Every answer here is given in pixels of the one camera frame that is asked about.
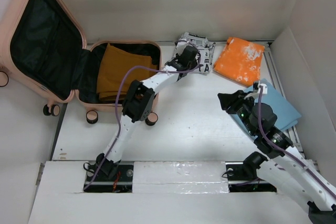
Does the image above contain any light blue cloth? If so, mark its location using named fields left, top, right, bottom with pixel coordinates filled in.
left=228, top=78, right=302, bottom=132

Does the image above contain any mustard brown cloth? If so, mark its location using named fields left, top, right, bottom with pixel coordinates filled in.
left=97, top=44, right=159, bottom=103

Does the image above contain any pink hard-shell suitcase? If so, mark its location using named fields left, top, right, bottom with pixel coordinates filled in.
left=1, top=0, right=161, bottom=124

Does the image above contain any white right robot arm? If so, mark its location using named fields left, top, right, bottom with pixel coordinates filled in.
left=217, top=88, right=335, bottom=223

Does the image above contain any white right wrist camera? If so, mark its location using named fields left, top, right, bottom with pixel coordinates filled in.
left=253, top=80, right=268, bottom=95

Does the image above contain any black white newspaper print cloth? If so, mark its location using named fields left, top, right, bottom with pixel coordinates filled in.
left=173, top=31, right=216, bottom=75

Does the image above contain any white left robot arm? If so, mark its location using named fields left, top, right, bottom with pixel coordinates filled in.
left=92, top=44, right=201, bottom=181

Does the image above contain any aluminium frame rail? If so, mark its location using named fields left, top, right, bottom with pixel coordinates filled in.
left=259, top=40, right=306, bottom=158

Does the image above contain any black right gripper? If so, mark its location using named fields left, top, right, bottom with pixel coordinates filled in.
left=217, top=89, right=257, bottom=136

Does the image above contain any orange white tie-dye cloth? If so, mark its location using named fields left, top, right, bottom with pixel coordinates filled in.
left=214, top=37, right=265, bottom=87

